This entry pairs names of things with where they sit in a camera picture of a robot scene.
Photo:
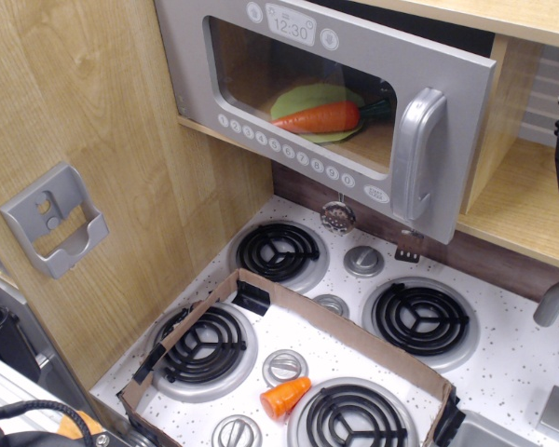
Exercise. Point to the silver toy microwave door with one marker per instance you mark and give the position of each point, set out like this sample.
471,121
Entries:
230,60

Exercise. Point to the orange toy carrot in microwave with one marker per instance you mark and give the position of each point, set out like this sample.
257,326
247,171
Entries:
332,117

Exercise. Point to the hanging small spatula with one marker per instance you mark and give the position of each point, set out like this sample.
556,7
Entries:
409,246

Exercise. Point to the back right black burner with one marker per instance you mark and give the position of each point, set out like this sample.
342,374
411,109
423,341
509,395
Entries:
424,317

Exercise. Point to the black burner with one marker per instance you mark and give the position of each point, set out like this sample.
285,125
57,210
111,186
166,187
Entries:
424,317
213,357
284,252
350,411

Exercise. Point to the grey stove knob back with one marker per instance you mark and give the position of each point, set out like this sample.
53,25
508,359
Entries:
364,262

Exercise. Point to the grey stove knob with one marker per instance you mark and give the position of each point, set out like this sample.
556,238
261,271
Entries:
333,303
237,430
282,366
364,262

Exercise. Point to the hanging metal strainer spoon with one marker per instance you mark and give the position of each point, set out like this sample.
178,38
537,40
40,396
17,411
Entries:
337,216

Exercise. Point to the green toy plate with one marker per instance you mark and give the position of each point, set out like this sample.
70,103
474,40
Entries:
308,96

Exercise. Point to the silver toy sink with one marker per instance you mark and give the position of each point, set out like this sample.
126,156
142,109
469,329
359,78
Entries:
480,429

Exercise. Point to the grey stove knob middle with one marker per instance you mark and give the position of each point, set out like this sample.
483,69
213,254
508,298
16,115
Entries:
333,303

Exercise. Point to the back left black burner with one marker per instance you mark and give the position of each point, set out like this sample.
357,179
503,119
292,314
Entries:
284,252

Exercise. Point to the front right black burner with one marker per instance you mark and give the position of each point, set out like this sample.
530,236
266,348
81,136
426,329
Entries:
350,411

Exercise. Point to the grey stove knob front centre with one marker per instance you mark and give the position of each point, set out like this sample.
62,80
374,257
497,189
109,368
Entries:
282,366

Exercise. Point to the orange carrot piece on stove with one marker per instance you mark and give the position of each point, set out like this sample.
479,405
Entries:
281,399

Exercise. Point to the front left black burner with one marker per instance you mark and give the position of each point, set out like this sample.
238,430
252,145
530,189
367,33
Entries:
213,357

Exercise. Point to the brown cardboard tray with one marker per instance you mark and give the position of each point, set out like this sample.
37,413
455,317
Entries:
333,347

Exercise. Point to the grey wall phone holder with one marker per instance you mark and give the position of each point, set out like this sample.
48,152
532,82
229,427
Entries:
43,206

